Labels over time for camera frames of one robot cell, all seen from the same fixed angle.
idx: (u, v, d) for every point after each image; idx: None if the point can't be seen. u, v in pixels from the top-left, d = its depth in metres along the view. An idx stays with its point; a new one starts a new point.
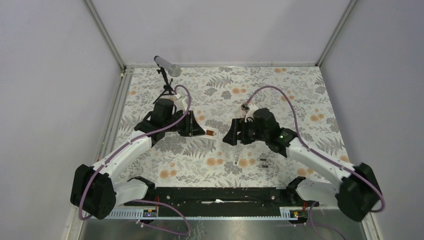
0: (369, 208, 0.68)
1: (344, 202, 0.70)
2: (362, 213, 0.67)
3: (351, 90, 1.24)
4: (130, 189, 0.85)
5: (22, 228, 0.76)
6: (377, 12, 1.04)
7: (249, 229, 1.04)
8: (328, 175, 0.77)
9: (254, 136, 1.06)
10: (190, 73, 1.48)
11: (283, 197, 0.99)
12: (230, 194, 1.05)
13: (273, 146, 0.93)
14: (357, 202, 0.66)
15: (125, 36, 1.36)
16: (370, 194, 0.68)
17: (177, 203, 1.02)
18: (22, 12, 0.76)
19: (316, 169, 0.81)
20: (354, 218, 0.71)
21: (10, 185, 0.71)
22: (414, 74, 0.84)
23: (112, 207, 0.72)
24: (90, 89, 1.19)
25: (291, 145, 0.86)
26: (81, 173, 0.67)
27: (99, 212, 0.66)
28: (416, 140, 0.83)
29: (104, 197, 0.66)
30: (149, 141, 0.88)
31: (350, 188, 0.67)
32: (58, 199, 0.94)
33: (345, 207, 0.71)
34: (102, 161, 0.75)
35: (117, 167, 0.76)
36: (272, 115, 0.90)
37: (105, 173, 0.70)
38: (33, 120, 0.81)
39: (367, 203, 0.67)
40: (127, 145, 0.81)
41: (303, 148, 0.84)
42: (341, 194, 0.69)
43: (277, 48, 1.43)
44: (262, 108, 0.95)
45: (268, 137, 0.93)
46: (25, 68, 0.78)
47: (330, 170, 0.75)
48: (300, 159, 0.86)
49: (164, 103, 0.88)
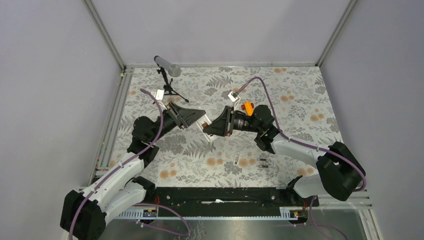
0: (353, 186, 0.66)
1: (327, 182, 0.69)
2: (347, 190, 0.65)
3: (350, 90, 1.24)
4: (127, 199, 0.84)
5: (22, 228, 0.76)
6: (377, 13, 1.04)
7: (250, 228, 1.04)
8: (308, 159, 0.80)
9: (241, 126, 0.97)
10: (190, 73, 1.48)
11: (283, 198, 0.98)
12: (230, 194, 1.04)
13: (260, 143, 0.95)
14: (336, 180, 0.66)
15: (125, 36, 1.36)
16: (353, 172, 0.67)
17: (177, 203, 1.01)
18: (22, 12, 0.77)
19: (299, 158, 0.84)
20: (342, 198, 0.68)
21: (9, 185, 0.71)
22: (415, 74, 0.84)
23: (102, 232, 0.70)
24: (90, 89, 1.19)
25: (274, 139, 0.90)
26: (71, 198, 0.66)
27: (88, 237, 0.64)
28: (415, 140, 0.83)
29: (94, 223, 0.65)
30: (142, 162, 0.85)
31: (326, 165, 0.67)
32: (58, 199, 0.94)
33: (330, 188, 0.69)
34: (92, 186, 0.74)
35: (107, 192, 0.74)
36: (273, 119, 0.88)
37: (94, 201, 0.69)
38: (33, 121, 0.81)
39: (349, 180, 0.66)
40: (118, 169, 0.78)
41: (284, 140, 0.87)
42: (322, 174, 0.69)
43: (278, 48, 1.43)
44: (264, 108, 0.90)
45: (259, 133, 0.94)
46: (26, 69, 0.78)
47: (308, 152, 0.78)
48: (285, 152, 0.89)
49: (143, 129, 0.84)
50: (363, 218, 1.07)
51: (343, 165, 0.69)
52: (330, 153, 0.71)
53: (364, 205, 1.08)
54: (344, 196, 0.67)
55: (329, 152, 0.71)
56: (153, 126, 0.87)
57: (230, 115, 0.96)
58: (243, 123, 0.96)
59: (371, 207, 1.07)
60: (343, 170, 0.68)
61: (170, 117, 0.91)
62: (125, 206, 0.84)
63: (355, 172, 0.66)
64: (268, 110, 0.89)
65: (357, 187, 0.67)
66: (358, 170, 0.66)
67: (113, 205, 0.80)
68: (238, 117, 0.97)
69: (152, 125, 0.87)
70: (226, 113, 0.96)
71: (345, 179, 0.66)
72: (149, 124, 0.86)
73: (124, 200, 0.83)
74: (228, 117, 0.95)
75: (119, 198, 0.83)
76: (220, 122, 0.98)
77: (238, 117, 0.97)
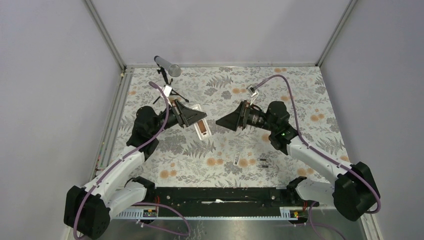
0: (366, 209, 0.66)
1: (338, 199, 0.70)
2: (358, 212, 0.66)
3: (350, 90, 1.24)
4: (128, 196, 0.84)
5: (22, 228, 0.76)
6: (377, 13, 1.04)
7: (250, 229, 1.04)
8: (325, 172, 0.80)
9: (255, 122, 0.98)
10: (190, 73, 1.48)
11: (282, 197, 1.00)
12: (230, 194, 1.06)
13: (275, 142, 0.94)
14: (352, 200, 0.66)
15: (125, 36, 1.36)
16: (368, 195, 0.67)
17: (177, 203, 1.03)
18: (22, 12, 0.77)
19: (315, 167, 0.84)
20: (351, 217, 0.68)
21: (9, 185, 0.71)
22: (415, 74, 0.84)
23: (106, 226, 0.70)
24: (90, 88, 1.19)
25: (292, 142, 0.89)
26: (73, 194, 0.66)
27: (93, 231, 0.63)
28: (416, 140, 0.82)
29: (98, 217, 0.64)
30: (142, 155, 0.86)
31: (345, 185, 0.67)
32: (58, 199, 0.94)
33: (341, 206, 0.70)
34: (93, 181, 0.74)
35: (109, 186, 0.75)
36: (287, 115, 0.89)
37: (97, 194, 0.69)
38: (33, 120, 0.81)
39: (364, 202, 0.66)
40: (119, 163, 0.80)
41: (303, 146, 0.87)
42: (337, 192, 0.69)
43: (278, 48, 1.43)
44: (279, 105, 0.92)
45: (275, 132, 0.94)
46: (26, 69, 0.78)
47: (327, 166, 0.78)
48: (300, 157, 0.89)
49: (145, 118, 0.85)
50: (363, 218, 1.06)
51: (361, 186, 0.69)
52: (351, 173, 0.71)
53: None
54: (354, 217, 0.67)
55: (351, 172, 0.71)
56: (155, 115, 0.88)
57: (245, 110, 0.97)
58: (258, 119, 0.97)
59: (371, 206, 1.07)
60: (359, 191, 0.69)
61: (173, 113, 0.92)
62: (126, 204, 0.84)
63: (370, 194, 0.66)
64: (282, 107, 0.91)
65: (368, 209, 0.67)
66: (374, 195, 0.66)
67: (116, 201, 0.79)
68: (253, 112, 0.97)
69: (154, 115, 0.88)
70: (240, 107, 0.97)
71: (360, 200, 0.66)
72: (150, 114, 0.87)
73: (126, 197, 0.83)
74: (243, 112, 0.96)
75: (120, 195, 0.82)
76: (232, 116, 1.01)
77: (254, 113, 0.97)
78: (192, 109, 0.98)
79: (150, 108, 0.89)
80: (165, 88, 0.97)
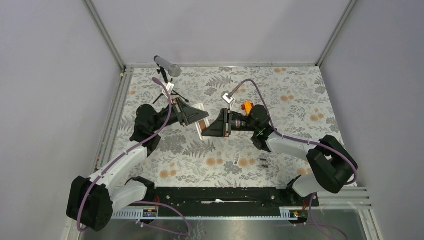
0: (345, 179, 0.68)
1: (318, 173, 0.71)
2: (338, 184, 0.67)
3: (350, 90, 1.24)
4: (130, 193, 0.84)
5: (22, 228, 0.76)
6: (377, 13, 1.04)
7: (250, 229, 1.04)
8: (301, 154, 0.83)
9: (239, 127, 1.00)
10: (190, 73, 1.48)
11: (282, 197, 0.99)
12: (230, 194, 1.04)
13: (257, 143, 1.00)
14: (327, 172, 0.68)
15: (125, 36, 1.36)
16: (344, 165, 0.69)
17: (177, 203, 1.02)
18: (22, 12, 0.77)
19: (293, 154, 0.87)
20: (334, 190, 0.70)
21: (9, 184, 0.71)
22: (414, 74, 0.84)
23: (109, 219, 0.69)
24: (90, 88, 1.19)
25: (269, 137, 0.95)
26: (78, 184, 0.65)
27: (96, 223, 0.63)
28: (416, 140, 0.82)
29: (102, 209, 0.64)
30: (145, 150, 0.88)
31: (316, 157, 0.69)
32: (57, 199, 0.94)
33: (322, 182, 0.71)
34: (98, 172, 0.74)
35: (113, 178, 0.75)
36: (268, 119, 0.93)
37: (102, 184, 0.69)
38: (33, 120, 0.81)
39: (341, 172, 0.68)
40: (123, 156, 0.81)
41: (278, 137, 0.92)
42: (313, 167, 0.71)
43: (278, 48, 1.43)
44: (261, 108, 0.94)
45: (256, 133, 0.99)
46: (26, 69, 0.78)
47: (299, 147, 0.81)
48: (279, 149, 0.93)
49: (145, 117, 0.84)
50: (363, 218, 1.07)
51: (335, 158, 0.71)
52: (321, 146, 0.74)
53: (364, 205, 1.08)
54: (337, 189, 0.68)
55: (320, 145, 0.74)
56: (155, 114, 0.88)
57: (228, 116, 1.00)
58: (240, 124, 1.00)
59: (371, 206, 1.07)
60: (336, 164, 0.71)
61: (174, 112, 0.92)
62: (125, 202, 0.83)
63: (347, 165, 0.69)
64: (264, 110, 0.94)
65: (347, 179, 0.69)
66: (349, 164, 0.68)
67: (116, 197, 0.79)
68: (235, 117, 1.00)
69: (154, 113, 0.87)
70: (223, 114, 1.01)
71: (336, 171, 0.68)
72: (151, 112, 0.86)
73: (127, 194, 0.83)
74: (226, 118, 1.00)
75: (122, 191, 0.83)
76: (218, 124, 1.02)
77: (236, 118, 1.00)
78: (194, 108, 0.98)
79: (149, 106, 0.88)
80: (167, 85, 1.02)
